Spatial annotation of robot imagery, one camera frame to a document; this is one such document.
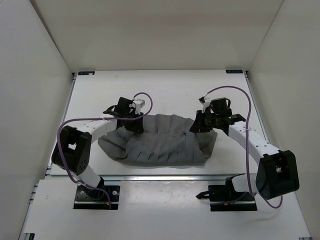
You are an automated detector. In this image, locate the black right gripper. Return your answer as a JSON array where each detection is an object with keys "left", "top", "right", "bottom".
[{"left": 190, "top": 110, "right": 220, "bottom": 133}]

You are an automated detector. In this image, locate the grey pleated skirt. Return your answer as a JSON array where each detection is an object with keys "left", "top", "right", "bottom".
[{"left": 97, "top": 114, "right": 218, "bottom": 167}]

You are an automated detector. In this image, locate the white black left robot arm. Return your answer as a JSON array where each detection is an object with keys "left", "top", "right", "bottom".
[{"left": 51, "top": 97, "right": 145, "bottom": 201}]

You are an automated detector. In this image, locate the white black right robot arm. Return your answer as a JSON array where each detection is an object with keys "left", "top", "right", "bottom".
[{"left": 190, "top": 97, "right": 300, "bottom": 200}]

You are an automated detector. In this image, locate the right blue corner label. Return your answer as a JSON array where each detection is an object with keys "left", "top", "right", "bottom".
[{"left": 225, "top": 69, "right": 244, "bottom": 74}]

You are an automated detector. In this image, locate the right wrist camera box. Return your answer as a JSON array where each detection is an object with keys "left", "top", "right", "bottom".
[{"left": 199, "top": 95, "right": 212, "bottom": 113}]

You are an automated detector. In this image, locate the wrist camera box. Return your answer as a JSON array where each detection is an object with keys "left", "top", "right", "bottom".
[
  {"left": 133, "top": 99, "right": 146, "bottom": 110},
  {"left": 199, "top": 95, "right": 212, "bottom": 113}
]

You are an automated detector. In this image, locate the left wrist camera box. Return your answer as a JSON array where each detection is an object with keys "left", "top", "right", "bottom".
[{"left": 133, "top": 99, "right": 146, "bottom": 110}]

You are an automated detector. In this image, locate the aluminium front rail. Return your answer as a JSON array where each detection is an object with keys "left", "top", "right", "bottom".
[{"left": 44, "top": 174, "right": 258, "bottom": 183}]

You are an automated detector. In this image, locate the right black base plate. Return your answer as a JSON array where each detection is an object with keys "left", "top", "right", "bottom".
[{"left": 195, "top": 177, "right": 258, "bottom": 212}]

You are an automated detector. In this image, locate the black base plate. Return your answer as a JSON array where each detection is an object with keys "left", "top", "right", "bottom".
[
  {"left": 195, "top": 177, "right": 258, "bottom": 212},
  {"left": 73, "top": 184, "right": 121, "bottom": 210}
]

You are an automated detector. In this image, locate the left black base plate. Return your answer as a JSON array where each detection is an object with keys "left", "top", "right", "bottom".
[{"left": 73, "top": 184, "right": 121, "bottom": 210}]

